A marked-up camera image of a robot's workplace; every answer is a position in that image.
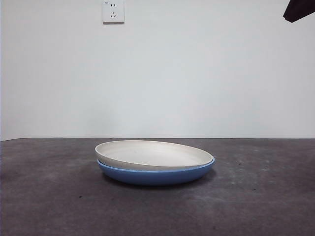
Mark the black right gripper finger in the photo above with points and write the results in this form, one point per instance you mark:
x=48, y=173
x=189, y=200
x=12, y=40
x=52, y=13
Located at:
x=299, y=9

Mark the white round plate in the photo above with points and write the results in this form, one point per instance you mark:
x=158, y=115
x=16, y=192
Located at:
x=147, y=153

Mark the blue round plate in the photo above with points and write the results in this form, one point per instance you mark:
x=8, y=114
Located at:
x=157, y=177

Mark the white wall socket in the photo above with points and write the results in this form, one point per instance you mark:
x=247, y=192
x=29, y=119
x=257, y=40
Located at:
x=113, y=14

